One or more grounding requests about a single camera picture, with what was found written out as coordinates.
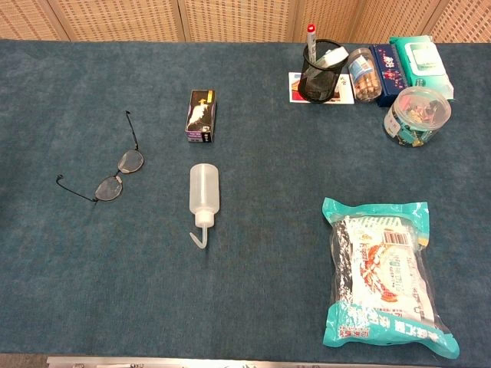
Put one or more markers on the blue felt table cloth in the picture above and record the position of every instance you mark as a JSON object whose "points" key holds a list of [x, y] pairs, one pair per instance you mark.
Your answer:
{"points": [[268, 172]]}

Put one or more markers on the translucent plastic squeeze bottle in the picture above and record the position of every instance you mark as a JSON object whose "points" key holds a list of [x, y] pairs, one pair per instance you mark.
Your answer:
{"points": [[204, 188]]}

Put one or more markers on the small black printed box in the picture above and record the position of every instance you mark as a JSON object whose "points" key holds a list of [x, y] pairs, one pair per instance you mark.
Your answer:
{"points": [[201, 115]]}

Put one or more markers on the white picture card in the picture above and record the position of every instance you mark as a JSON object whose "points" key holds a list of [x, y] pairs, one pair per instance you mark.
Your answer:
{"points": [[293, 92]]}

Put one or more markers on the black mesh pen holder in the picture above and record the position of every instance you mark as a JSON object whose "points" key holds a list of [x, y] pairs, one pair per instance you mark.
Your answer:
{"points": [[318, 86]]}

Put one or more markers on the white eraser block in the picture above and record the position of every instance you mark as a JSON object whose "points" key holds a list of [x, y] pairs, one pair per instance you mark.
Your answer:
{"points": [[333, 56]]}

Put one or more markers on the clear jar of brown sticks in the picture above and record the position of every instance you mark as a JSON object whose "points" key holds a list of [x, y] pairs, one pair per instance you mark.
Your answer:
{"points": [[364, 76]]}

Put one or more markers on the grey marker with red cap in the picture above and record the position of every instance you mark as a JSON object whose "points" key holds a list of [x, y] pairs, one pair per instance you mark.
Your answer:
{"points": [[311, 36]]}

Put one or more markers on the woven rattan folding screen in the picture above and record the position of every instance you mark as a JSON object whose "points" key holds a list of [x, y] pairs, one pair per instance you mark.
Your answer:
{"points": [[238, 19]]}

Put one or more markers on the teal noodle package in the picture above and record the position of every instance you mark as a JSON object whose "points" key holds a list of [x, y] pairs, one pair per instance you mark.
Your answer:
{"points": [[383, 276]]}

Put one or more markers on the dark blue printed box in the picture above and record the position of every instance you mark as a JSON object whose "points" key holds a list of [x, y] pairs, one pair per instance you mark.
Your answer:
{"points": [[389, 73]]}

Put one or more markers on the clear round jar of clips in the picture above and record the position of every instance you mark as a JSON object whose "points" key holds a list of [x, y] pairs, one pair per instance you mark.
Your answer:
{"points": [[418, 111]]}

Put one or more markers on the green wet wipes pack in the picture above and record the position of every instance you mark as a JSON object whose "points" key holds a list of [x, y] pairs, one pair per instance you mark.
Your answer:
{"points": [[426, 61]]}

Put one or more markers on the silver metal rail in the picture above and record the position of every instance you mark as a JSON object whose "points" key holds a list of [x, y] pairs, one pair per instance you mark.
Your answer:
{"points": [[230, 363]]}

